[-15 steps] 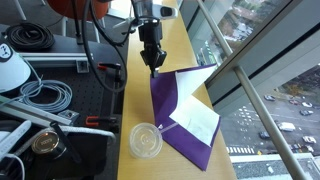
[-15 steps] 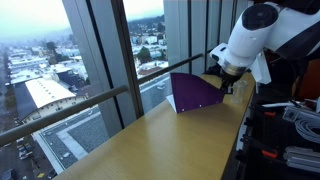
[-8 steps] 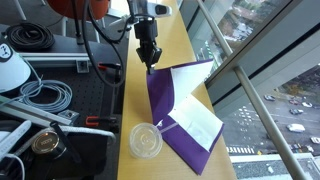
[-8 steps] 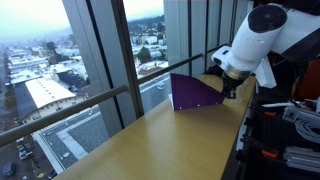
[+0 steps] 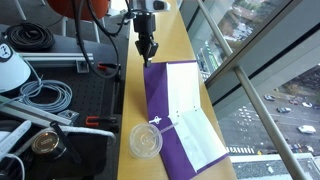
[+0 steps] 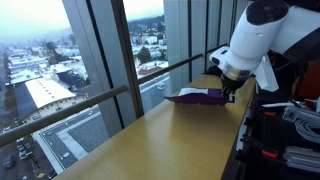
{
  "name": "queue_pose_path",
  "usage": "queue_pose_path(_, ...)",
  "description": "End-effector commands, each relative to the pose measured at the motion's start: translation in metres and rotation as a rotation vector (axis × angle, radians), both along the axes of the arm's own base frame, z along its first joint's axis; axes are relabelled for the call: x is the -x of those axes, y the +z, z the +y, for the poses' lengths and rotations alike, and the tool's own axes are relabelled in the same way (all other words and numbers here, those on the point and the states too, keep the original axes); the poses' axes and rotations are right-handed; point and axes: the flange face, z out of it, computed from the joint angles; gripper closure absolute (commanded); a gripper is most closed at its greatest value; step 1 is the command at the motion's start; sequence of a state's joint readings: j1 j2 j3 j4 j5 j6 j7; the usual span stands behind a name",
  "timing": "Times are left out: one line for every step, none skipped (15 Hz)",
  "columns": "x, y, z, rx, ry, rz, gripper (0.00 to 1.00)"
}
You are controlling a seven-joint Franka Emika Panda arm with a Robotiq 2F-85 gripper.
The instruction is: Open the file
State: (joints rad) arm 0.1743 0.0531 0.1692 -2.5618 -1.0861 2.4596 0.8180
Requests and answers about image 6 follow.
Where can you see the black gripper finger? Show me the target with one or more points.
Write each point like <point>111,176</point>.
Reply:
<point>225,96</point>
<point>232,98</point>

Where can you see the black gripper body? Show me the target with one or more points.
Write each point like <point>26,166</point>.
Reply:
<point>230,85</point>

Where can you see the purple file folder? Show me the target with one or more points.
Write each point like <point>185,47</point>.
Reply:
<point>212,98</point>

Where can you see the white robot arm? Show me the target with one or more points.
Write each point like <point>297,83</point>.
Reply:
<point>266,25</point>

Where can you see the black cloth bundle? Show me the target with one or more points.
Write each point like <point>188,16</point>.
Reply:
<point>214,70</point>

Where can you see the right orange black clamp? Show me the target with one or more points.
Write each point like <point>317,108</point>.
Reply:
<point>265,111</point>

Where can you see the orange black clamp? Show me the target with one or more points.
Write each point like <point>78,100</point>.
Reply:
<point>265,111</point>
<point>265,150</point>

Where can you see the white paper sheet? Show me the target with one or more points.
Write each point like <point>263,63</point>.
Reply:
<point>186,91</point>

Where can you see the left orange black clamp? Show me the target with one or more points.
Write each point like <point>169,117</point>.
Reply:
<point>265,150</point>

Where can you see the orange chair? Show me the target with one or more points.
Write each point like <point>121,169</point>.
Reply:
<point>308,86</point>

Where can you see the grey window handrail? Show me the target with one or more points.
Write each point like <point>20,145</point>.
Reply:
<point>26,129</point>

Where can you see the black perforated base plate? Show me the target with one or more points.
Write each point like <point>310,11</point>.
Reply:
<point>277,134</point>

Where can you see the right aluminium rail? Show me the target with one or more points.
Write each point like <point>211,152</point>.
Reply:
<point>292,114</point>

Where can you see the aluminium rail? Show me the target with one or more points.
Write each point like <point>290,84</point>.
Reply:
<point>292,114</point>
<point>302,158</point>

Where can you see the left aluminium rail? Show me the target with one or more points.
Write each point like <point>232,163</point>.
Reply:
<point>302,158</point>

